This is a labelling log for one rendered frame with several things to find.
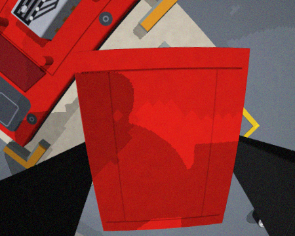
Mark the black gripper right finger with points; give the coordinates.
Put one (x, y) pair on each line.
(266, 173)

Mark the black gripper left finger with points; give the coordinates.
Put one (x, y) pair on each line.
(46, 199)

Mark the yellow flat bar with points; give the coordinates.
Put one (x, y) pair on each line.
(251, 121)

